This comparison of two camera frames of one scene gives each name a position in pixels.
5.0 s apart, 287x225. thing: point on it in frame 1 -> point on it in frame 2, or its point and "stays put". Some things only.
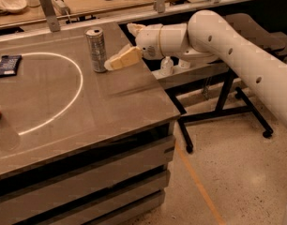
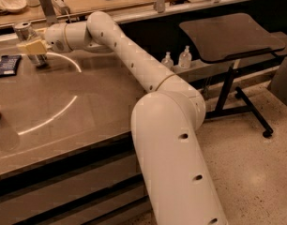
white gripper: [148, 41] -> [54, 37]
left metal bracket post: [52, 20] stays put
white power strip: [58, 4] stays put
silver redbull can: [97, 42] -> [25, 34]
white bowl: [13, 4] stays put
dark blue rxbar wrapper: [8, 65] stays put
